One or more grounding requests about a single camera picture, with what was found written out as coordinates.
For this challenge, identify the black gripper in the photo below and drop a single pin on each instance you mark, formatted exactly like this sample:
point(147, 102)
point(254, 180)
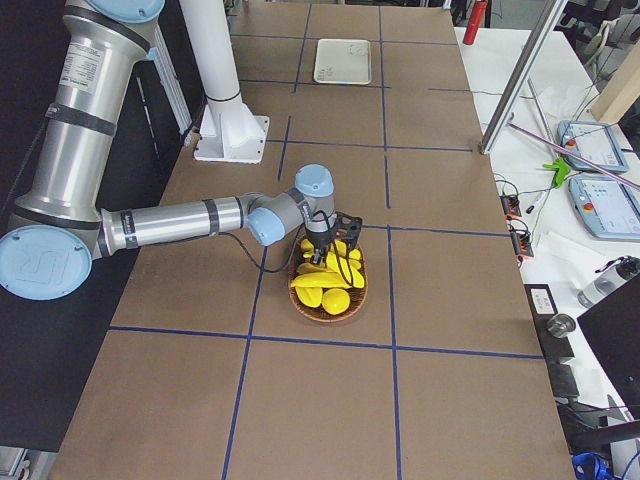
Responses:
point(318, 241)

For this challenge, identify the yellow banana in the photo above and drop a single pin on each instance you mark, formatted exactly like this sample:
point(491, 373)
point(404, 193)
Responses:
point(350, 260)
point(308, 268)
point(319, 280)
point(307, 247)

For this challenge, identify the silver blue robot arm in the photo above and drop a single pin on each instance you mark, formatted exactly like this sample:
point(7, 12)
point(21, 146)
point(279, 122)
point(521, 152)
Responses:
point(56, 231)

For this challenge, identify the brown woven basket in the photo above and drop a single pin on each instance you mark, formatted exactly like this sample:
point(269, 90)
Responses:
point(357, 295)

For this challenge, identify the yellow lemon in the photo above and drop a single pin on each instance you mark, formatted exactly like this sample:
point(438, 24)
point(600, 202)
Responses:
point(335, 301)

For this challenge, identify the white bear print tray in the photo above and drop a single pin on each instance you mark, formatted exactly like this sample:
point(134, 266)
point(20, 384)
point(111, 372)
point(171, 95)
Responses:
point(343, 62)

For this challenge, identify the orange black electronics board upper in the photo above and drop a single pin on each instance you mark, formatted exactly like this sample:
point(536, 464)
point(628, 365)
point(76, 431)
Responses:
point(511, 206)

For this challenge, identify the orange black electronics board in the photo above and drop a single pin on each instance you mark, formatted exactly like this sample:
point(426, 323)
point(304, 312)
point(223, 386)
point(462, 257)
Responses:
point(511, 206)
point(521, 242)

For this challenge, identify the orange black electronics board lower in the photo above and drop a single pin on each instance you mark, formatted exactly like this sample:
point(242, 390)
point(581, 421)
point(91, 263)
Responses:
point(521, 242)

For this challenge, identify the metal cylinder weight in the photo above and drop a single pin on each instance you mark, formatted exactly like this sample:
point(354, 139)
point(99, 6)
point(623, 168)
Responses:
point(561, 325)

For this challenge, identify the green plastic clamp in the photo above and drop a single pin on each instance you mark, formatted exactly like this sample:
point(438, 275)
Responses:
point(561, 171)

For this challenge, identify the red fire extinguisher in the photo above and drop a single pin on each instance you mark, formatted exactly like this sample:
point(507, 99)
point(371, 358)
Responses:
point(474, 22)

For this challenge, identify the lower teach pendant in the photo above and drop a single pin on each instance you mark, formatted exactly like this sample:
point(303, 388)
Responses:
point(609, 210)

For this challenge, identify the teach pendant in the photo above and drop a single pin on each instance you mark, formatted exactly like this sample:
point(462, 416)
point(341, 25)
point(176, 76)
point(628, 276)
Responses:
point(593, 141)
point(609, 210)

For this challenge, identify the upper teach pendant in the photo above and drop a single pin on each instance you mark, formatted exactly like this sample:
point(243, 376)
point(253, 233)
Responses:
point(593, 141)

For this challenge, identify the black monitor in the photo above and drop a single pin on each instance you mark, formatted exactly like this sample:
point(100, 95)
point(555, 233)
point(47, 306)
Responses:
point(611, 328)

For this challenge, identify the metal rod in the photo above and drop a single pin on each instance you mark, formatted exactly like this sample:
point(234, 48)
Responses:
point(562, 150)

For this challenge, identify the clear water bottle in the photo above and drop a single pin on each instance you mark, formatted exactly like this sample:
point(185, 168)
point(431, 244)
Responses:
point(611, 276)

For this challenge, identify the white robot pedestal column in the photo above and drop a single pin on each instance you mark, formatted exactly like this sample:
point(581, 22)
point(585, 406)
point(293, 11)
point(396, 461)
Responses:
point(229, 131)

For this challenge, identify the aluminium frame post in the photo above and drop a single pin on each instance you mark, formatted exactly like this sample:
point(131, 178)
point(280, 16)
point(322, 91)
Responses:
point(550, 15)

